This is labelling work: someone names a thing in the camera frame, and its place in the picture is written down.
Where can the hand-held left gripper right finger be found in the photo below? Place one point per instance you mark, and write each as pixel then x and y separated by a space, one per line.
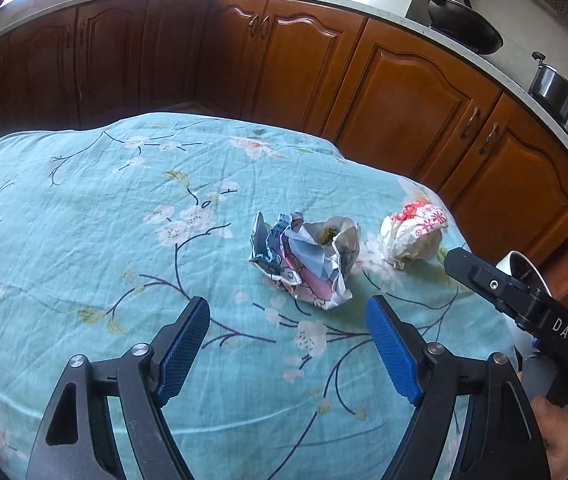
pixel 393 350

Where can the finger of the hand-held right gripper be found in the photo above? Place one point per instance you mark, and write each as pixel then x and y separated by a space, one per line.
pixel 493 287

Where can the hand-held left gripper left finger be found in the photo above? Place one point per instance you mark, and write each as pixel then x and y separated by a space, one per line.
pixel 184 350

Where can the white round bin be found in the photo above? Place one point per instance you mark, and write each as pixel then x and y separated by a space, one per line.
pixel 502 261

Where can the white plastic bag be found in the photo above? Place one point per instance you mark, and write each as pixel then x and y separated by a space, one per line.
pixel 408 240

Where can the white blue wrapper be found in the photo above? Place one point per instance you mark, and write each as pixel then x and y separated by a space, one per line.
pixel 304 260

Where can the person's right hand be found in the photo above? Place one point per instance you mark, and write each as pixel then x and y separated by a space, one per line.
pixel 561 435

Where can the black bin liner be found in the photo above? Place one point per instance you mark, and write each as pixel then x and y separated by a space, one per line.
pixel 523 270

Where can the light blue floral tablecloth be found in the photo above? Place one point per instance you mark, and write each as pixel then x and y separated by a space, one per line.
pixel 89 260

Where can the steel cooking pot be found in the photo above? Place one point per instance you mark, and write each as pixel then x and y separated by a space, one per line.
pixel 553 87

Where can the wooden kitchen cabinet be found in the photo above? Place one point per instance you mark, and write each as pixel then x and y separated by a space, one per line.
pixel 403 90

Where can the black wok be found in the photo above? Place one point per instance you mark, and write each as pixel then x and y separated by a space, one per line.
pixel 468 25

